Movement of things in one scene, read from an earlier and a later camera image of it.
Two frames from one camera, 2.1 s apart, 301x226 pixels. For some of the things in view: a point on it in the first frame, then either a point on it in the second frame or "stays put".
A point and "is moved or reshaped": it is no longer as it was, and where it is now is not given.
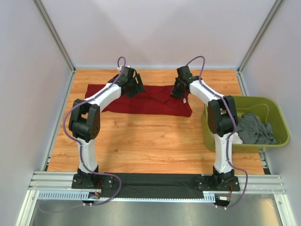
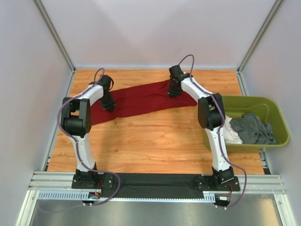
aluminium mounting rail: [249, 183] stays put
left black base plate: [92, 181] stays put
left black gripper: [138, 87] to [111, 105]
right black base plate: [208, 183] stays put
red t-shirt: [157, 101] is moved or reshaped
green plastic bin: [270, 110] stays put
